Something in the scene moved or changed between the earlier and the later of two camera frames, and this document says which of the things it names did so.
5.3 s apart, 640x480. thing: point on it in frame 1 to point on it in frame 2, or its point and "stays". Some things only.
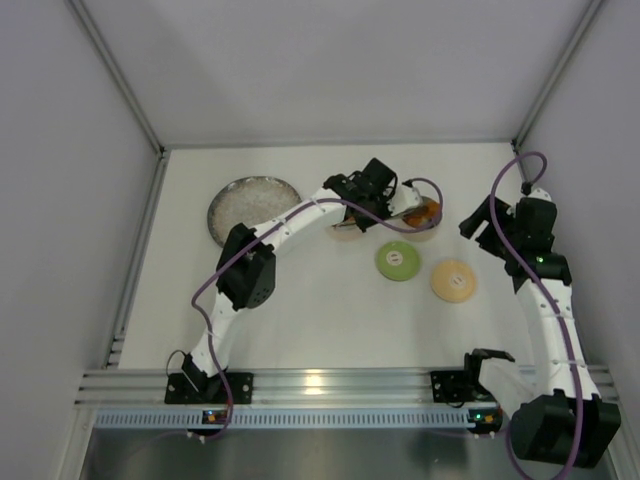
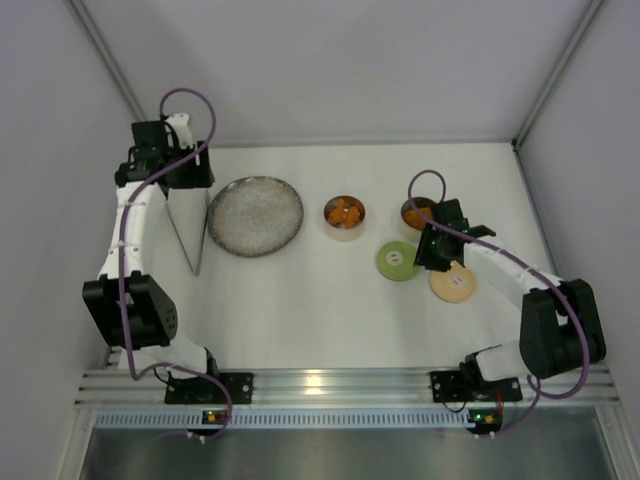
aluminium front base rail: (118, 387) stays
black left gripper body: (361, 206) to (187, 175)
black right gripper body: (480, 220) to (451, 214)
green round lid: (397, 261) stays
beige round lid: (453, 280) stays
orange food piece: (424, 215) stays
